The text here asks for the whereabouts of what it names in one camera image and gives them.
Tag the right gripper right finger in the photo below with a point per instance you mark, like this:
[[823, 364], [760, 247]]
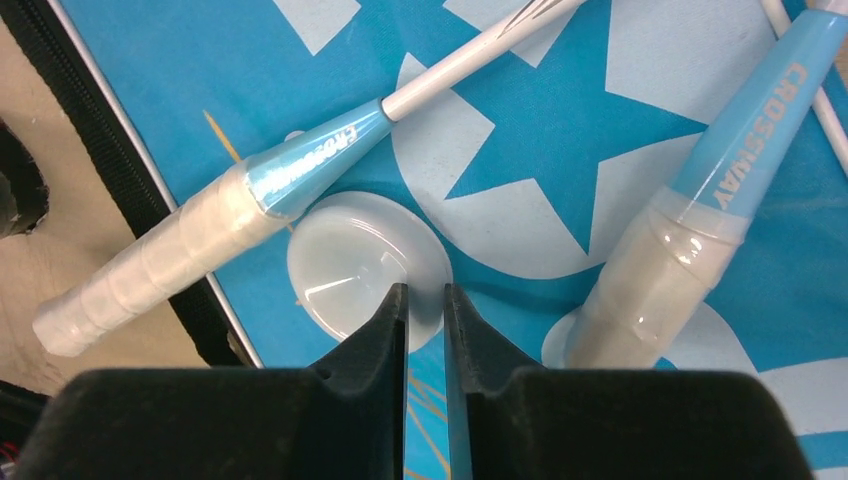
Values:
[[509, 417]]

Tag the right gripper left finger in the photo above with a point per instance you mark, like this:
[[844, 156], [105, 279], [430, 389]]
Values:
[[341, 417]]

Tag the blue racket bag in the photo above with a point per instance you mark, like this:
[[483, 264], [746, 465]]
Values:
[[528, 171]]

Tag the black shuttlecock tube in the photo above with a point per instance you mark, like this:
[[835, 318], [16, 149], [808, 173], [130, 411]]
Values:
[[24, 193]]

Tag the white round tube lid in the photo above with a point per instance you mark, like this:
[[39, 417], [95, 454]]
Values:
[[351, 248]]

